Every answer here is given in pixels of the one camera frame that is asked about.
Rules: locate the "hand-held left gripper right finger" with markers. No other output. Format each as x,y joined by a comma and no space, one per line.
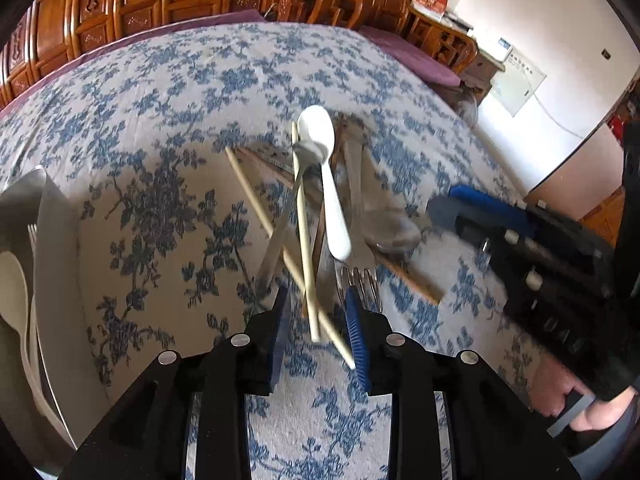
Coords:
357,340

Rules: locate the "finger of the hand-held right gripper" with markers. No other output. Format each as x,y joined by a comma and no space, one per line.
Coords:
457,215
492,202

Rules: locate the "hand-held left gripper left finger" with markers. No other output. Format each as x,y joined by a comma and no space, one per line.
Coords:
277,332

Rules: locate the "metal table knife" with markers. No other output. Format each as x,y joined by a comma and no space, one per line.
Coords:
330,285

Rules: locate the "large metal spoon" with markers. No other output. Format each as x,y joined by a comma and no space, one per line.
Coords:
391,232

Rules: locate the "small metal spoon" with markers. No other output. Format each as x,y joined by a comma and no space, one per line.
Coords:
279,242

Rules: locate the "metal fork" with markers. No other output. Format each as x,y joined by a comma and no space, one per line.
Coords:
357,200

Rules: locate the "white plastic spoon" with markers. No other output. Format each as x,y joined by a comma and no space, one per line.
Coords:
332,210

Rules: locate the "grey organizer tray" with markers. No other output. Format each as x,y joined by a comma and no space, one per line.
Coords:
55,240

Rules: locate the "person's right hand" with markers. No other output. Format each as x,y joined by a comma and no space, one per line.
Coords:
552,387

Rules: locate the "wooden door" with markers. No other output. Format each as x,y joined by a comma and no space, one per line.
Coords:
585,195

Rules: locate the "clear plastic bag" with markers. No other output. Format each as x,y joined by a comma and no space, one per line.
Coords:
469,107

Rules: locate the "wooden side table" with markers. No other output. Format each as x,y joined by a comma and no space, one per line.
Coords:
450,42

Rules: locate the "red box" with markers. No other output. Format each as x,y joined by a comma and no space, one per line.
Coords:
429,1

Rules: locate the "blue floral tablecloth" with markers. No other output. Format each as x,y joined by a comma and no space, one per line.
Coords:
150,110

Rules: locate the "cream plastic spoon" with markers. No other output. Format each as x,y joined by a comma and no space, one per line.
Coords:
12,285

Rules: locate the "white wall board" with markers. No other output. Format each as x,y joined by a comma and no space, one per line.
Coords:
517,85

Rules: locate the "white wall device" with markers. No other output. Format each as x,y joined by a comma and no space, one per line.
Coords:
504,49

